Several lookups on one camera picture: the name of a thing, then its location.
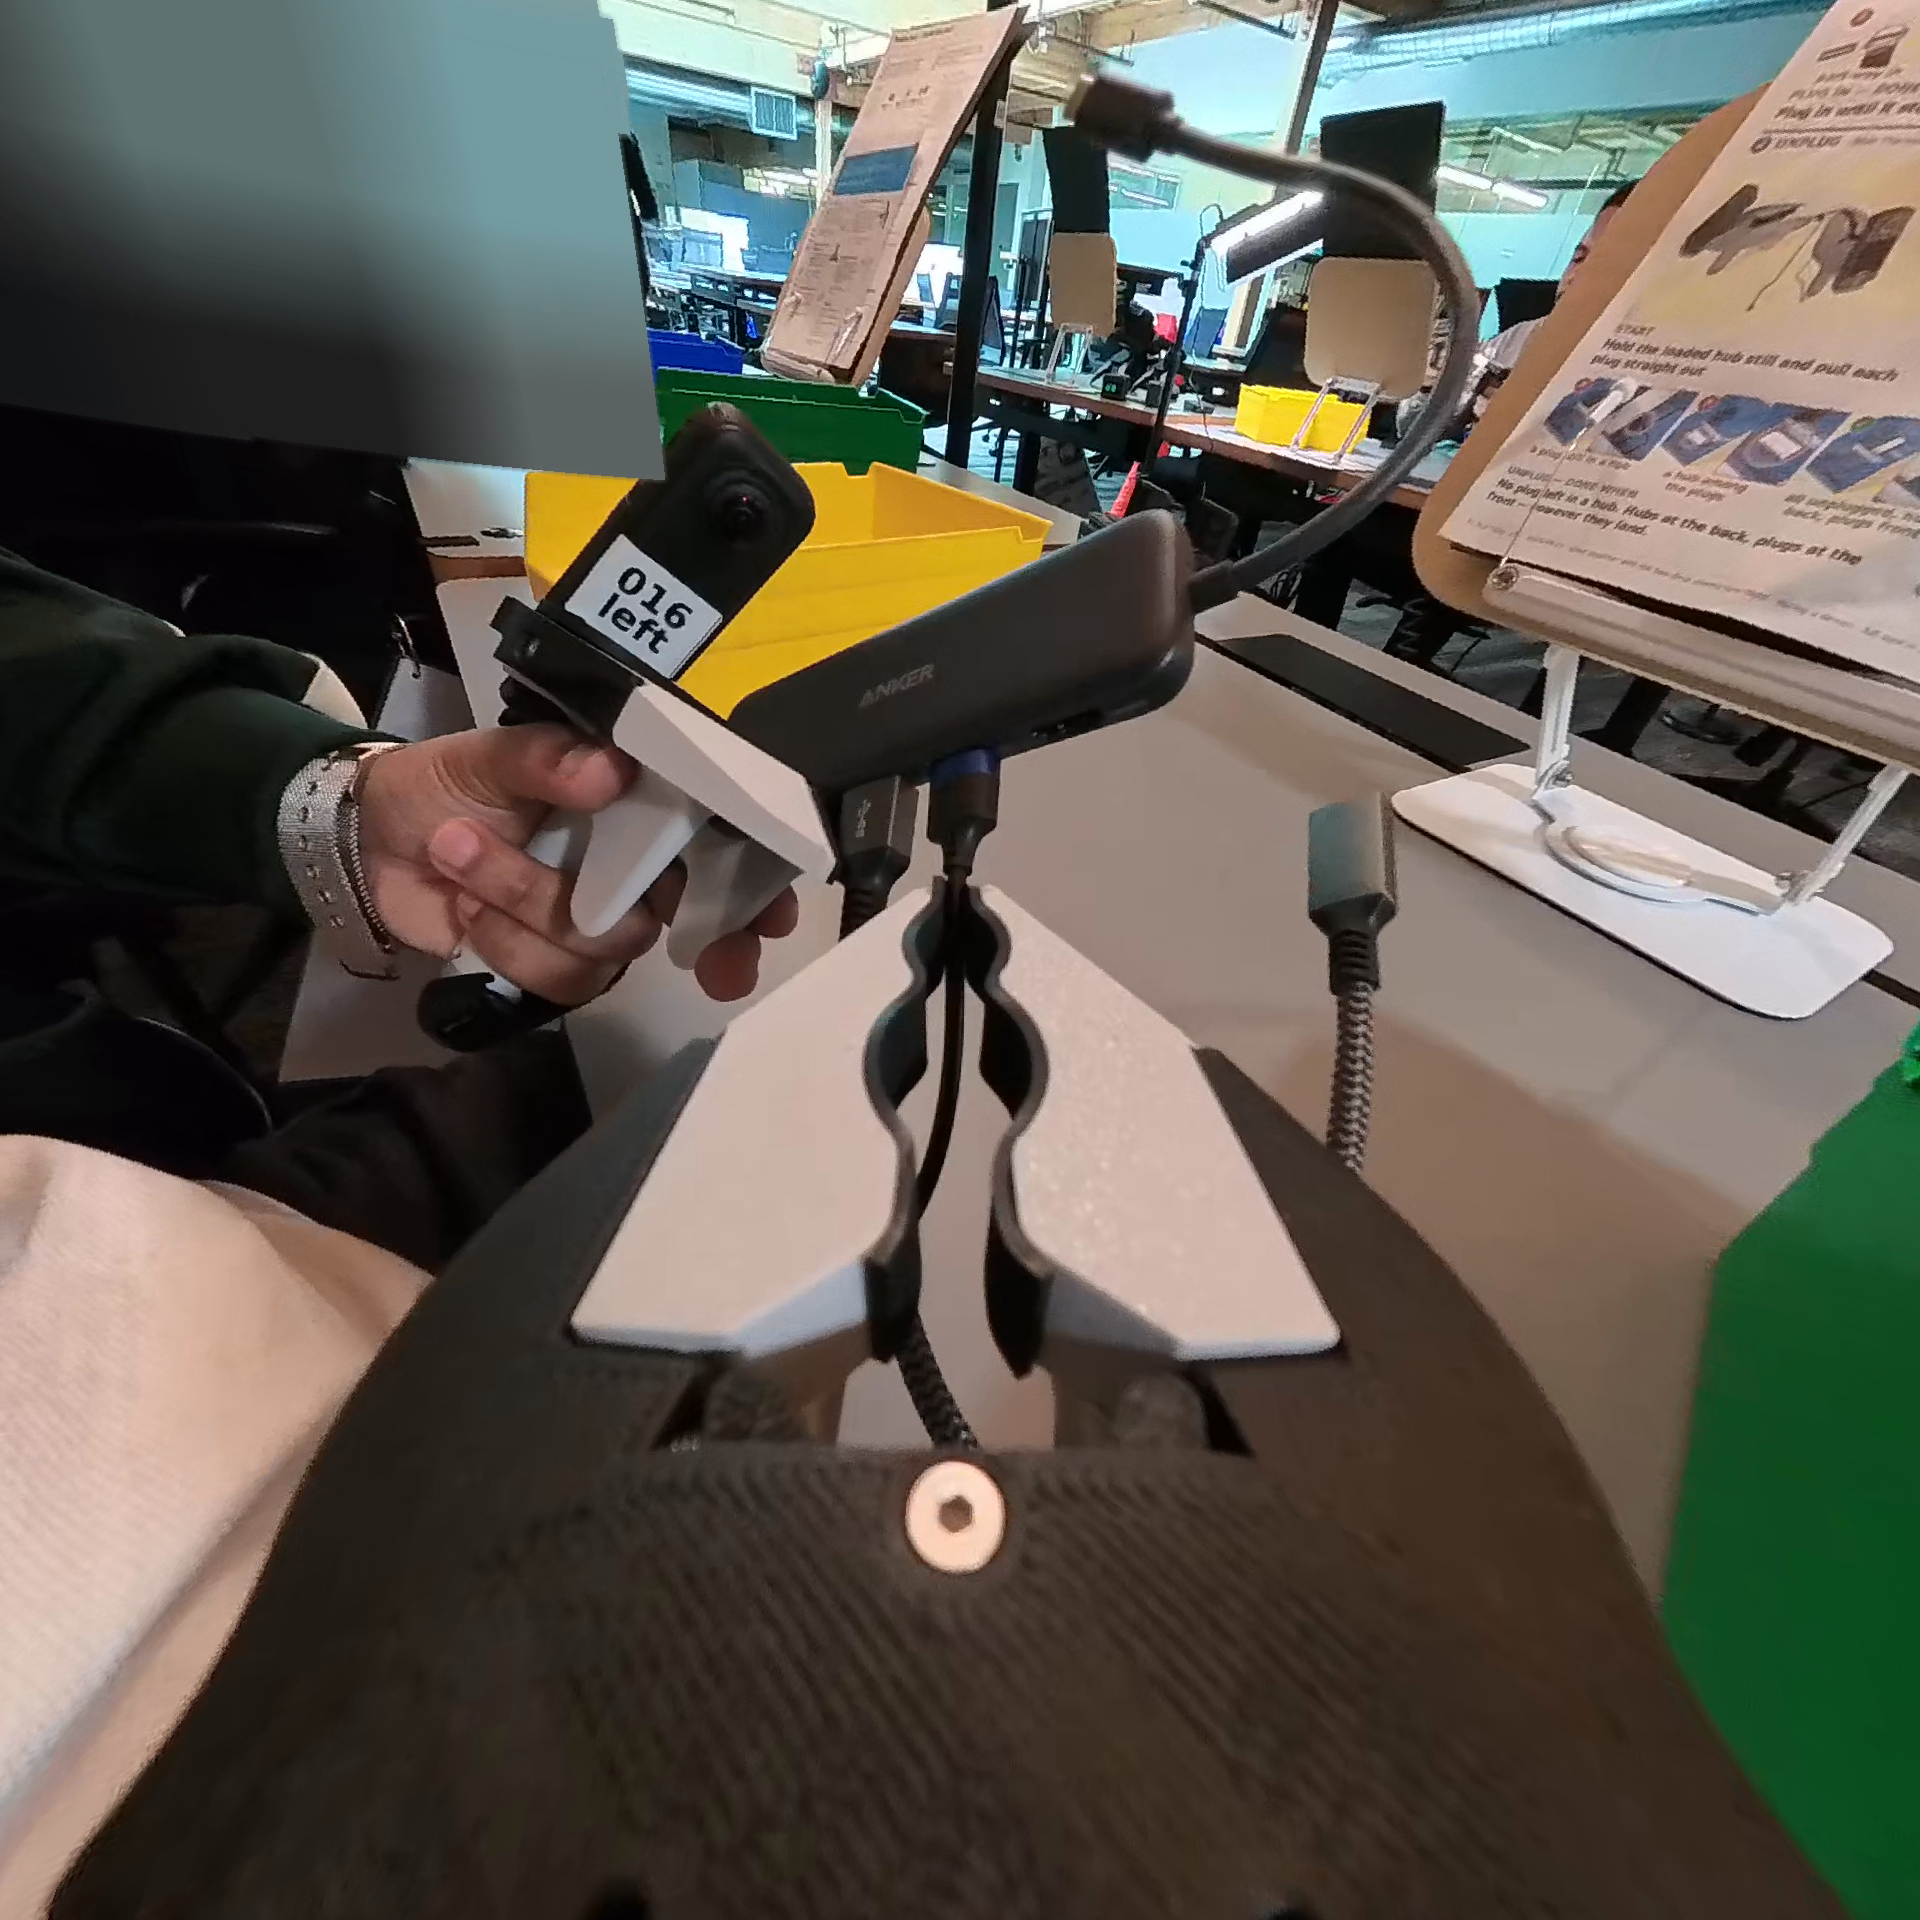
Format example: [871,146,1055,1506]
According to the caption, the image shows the person's left forearm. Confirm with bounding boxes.
[0,549,376,923]

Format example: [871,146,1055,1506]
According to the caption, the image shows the black USB hub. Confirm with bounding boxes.
[732,76,1478,796]

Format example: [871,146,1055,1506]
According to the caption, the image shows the silver wrist watch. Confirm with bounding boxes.
[279,742,407,982]

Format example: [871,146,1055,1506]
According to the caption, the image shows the printed instruction sheet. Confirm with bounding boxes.
[1437,0,1920,682]

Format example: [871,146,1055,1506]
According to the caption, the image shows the person's cream trousers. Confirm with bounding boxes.
[0,1133,439,1906]

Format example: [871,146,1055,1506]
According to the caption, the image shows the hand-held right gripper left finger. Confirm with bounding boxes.
[571,883,948,1441]

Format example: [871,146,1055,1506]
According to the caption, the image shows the brown board document stand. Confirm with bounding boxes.
[757,6,1039,389]

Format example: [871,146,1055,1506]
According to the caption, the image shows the braided cable grey plug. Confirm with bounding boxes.
[836,779,1402,1452]

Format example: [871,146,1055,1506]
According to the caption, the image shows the green plastic bin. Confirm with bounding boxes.
[658,365,928,479]
[1663,1019,1920,1920]

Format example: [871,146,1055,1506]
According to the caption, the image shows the yellow plastic bin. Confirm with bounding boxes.
[525,460,1051,721]
[1233,383,1387,451]

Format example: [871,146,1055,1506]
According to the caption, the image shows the person's left hand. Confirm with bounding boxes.
[360,730,805,1007]

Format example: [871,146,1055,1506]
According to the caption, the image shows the black metal pole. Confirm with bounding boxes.
[945,0,1010,466]

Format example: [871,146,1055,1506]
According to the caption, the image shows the small board stand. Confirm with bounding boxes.
[1041,231,1120,374]
[1303,254,1442,451]

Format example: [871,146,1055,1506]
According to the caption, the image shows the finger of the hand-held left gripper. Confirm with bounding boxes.
[613,682,836,890]

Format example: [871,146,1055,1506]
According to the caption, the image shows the grey desk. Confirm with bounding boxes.
[279,451,1920,1654]

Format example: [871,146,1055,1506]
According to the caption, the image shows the white wooden document stand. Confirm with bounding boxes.
[1413,0,1920,1023]

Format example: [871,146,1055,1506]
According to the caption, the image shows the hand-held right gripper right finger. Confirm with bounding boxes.
[972,883,1341,1435]

